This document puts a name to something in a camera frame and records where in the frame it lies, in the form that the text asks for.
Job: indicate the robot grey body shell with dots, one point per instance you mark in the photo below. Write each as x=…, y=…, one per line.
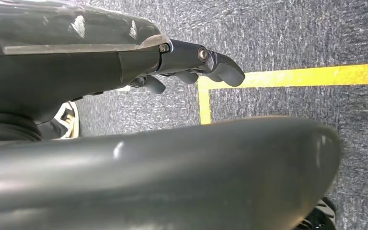
x=155, y=177

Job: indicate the black and white shoe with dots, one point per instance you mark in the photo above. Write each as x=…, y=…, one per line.
x=68, y=122

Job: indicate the yellow floor tape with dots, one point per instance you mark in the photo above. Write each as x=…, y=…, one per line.
x=298, y=76

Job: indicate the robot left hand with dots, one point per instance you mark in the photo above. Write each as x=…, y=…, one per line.
x=60, y=63

